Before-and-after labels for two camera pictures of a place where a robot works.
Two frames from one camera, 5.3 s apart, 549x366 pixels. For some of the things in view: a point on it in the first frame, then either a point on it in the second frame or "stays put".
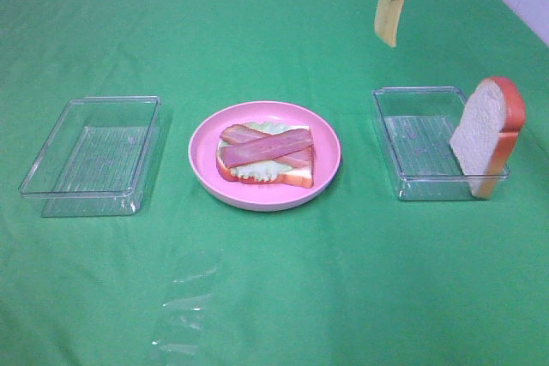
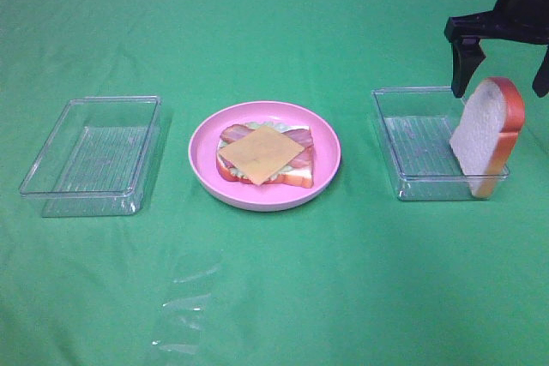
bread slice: (487, 132) stays put
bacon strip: (235, 134) stays put
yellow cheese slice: (389, 12) to (262, 153)
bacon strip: (266, 149) to (302, 137)
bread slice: (302, 177) stays put
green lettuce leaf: (267, 169) stays put
